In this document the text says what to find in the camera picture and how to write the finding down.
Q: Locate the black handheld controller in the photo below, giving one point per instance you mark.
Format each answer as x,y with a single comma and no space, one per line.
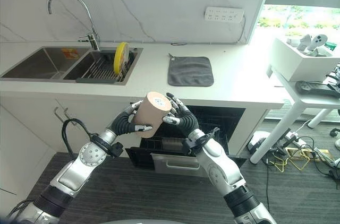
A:
314,89

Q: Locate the yellow plate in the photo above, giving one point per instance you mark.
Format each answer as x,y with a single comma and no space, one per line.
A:
120,57

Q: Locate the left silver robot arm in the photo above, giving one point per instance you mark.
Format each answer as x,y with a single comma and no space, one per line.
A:
69,171

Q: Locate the white side table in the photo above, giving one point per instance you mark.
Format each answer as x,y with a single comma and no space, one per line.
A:
300,117

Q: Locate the grey robot torso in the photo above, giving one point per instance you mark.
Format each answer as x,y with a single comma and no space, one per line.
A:
140,221

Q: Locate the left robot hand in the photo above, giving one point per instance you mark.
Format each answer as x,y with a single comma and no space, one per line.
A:
122,123

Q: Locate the white floor power strip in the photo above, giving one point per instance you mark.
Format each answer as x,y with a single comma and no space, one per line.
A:
290,139

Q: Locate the white storage box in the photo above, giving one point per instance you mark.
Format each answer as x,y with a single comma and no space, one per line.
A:
300,59

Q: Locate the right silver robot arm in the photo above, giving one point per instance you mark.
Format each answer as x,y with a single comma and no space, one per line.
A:
225,173

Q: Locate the chrome gooseneck faucet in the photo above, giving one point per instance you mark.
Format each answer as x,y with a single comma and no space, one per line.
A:
79,17

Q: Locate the metal dish drying rack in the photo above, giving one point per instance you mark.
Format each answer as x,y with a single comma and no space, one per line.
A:
106,71

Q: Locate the open black dishwasher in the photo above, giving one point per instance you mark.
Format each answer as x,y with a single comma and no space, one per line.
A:
207,125

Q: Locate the grey dish cloth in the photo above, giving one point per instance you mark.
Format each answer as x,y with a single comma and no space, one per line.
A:
190,71

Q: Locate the silver dishwasher door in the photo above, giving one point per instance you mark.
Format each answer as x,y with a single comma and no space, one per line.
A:
175,164

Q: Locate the white vr controller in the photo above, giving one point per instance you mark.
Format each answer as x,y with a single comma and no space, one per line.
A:
317,43

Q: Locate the stainless steel double sink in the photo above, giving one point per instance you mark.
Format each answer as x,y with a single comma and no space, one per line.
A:
69,62

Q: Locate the tan cylindrical cup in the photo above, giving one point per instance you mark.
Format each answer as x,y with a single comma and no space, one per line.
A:
152,115

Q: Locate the white cabinet door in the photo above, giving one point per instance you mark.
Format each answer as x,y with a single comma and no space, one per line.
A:
29,139

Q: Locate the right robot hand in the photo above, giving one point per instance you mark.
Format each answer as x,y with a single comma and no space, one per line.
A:
184,120

